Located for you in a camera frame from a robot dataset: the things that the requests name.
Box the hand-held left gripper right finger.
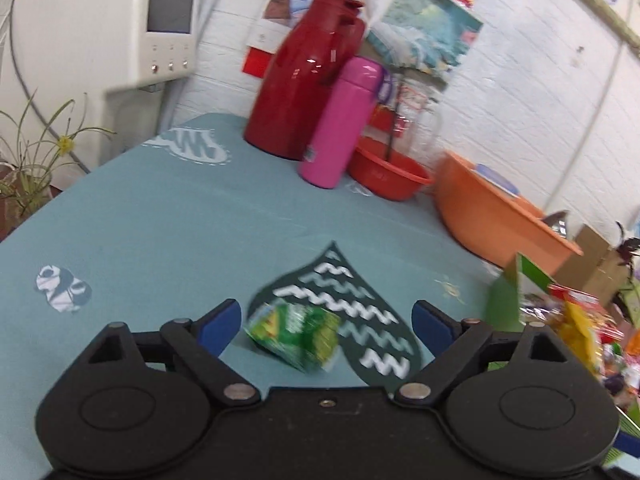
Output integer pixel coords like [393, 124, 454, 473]
[394, 299, 569, 407]

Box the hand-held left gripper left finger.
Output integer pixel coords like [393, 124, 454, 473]
[88, 298, 262, 407]

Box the green pea snack packet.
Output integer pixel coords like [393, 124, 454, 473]
[243, 297, 343, 373]

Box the green cardboard box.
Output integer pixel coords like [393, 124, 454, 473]
[486, 252, 640, 466]

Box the orange plastic basin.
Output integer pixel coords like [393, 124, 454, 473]
[434, 150, 585, 266]

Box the yellow snack bag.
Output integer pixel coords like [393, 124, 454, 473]
[555, 300, 603, 376]

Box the red plastic basin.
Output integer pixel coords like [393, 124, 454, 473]
[347, 135, 435, 202]

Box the metal kitchen utensil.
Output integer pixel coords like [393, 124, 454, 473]
[542, 210, 571, 238]

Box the blue white lid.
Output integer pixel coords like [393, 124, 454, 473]
[472, 162, 521, 196]

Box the large cardboard box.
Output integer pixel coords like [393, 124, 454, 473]
[555, 223, 631, 306]

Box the glass pitcher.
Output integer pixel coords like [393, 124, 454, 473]
[372, 77, 445, 166]

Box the purple leaf plant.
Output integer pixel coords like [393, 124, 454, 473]
[615, 220, 640, 273]

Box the pink bottle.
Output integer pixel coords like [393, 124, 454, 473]
[298, 56, 385, 190]

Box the potted plant with yellow flowers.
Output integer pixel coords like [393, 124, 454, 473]
[0, 87, 116, 221]

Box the red thermos jug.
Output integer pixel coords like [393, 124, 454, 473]
[243, 0, 366, 161]

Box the white dispenser with screen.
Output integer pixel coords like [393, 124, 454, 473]
[10, 0, 211, 171]

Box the wall calendar poster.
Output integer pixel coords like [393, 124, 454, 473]
[243, 0, 493, 91]

